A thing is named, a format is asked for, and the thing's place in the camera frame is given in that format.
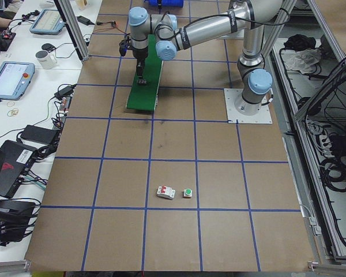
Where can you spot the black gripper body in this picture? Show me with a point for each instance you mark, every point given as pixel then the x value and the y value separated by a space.
pixel 139 55

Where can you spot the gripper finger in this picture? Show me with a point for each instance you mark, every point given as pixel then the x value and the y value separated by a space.
pixel 139 71

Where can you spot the black capacitor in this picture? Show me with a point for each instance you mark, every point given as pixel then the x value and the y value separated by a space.
pixel 142 82

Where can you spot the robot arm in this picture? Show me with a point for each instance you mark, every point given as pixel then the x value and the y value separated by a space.
pixel 155 38

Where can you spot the green conveyor belt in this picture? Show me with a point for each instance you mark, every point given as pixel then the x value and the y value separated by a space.
pixel 144 97

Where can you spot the red lit sensor module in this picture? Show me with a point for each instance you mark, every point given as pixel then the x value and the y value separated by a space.
pixel 113 24

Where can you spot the blue plastic bin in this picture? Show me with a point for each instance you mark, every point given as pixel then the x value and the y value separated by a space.
pixel 166 3

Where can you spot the black power adapter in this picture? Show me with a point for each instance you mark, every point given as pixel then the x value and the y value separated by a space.
pixel 68 90

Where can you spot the black computer mouse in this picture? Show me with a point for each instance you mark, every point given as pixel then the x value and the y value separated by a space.
pixel 48 47

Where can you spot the white mug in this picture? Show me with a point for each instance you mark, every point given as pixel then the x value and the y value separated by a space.
pixel 47 60

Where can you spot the far teach pendant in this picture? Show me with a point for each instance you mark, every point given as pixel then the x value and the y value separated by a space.
pixel 48 22

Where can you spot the teach pendant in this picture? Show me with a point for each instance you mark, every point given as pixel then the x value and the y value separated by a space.
pixel 48 22
pixel 15 78

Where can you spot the white red circuit breaker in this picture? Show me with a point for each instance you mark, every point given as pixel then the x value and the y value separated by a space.
pixel 166 192

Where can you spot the near teach pendant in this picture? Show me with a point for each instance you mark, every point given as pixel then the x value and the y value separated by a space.
pixel 15 78

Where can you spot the black laptop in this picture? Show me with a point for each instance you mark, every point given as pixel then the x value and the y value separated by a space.
pixel 17 161

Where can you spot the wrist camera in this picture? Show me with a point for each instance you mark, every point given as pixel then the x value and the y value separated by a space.
pixel 124 46

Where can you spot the aluminium frame post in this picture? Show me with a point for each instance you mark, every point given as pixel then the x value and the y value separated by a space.
pixel 67 14

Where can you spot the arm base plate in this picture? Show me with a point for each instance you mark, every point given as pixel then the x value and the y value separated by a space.
pixel 239 111

